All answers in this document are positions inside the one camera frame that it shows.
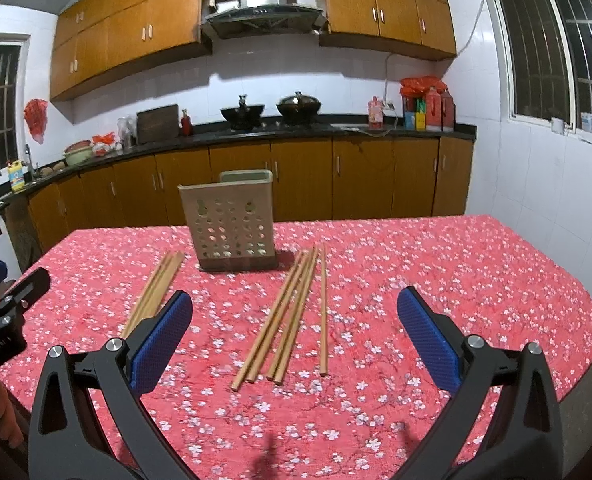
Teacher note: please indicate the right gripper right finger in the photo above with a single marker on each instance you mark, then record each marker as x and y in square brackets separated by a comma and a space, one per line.
[524, 439]

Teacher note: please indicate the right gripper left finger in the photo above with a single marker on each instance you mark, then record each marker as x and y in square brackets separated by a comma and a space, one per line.
[66, 439]

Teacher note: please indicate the person left hand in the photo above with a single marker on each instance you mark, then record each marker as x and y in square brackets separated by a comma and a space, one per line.
[10, 431]

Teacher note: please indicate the yellow detergent bottle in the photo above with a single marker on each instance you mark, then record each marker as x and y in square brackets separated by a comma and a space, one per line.
[16, 176]

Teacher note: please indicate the green bowl with lid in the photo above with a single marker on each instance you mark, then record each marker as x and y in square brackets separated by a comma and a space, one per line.
[79, 152]

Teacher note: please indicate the red floral tablecloth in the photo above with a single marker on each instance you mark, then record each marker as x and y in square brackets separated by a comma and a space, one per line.
[365, 417]

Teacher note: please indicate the beige perforated utensil holder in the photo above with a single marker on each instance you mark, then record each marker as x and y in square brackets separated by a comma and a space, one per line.
[231, 221]

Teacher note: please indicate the dark cutting board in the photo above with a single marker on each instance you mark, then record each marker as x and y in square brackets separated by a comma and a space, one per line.
[157, 125]

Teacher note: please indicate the red sauce bottle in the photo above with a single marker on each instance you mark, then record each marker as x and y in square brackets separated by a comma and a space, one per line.
[186, 124]

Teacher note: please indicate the black countertop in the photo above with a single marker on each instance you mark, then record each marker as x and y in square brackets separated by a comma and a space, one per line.
[217, 134]

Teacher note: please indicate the black wok left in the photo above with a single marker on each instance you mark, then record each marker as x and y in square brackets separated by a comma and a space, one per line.
[243, 117]

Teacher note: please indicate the wooden lower cabinets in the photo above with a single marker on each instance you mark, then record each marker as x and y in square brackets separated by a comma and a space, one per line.
[339, 178]

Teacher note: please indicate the red oil jugs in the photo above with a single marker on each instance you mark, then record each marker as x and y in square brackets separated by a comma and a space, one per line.
[427, 104]

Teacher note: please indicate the pink container on counter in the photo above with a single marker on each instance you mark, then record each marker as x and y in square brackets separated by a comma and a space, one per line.
[375, 113]

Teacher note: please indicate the black wok with lid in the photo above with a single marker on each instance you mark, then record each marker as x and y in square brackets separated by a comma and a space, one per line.
[298, 109]

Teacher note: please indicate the right window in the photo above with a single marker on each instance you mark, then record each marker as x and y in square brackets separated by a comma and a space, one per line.
[549, 48]

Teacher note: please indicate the steel range hood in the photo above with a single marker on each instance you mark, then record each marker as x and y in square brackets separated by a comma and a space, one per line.
[232, 19]

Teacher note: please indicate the red plastic bag on wall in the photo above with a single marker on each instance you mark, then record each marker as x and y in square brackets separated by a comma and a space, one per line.
[35, 115]

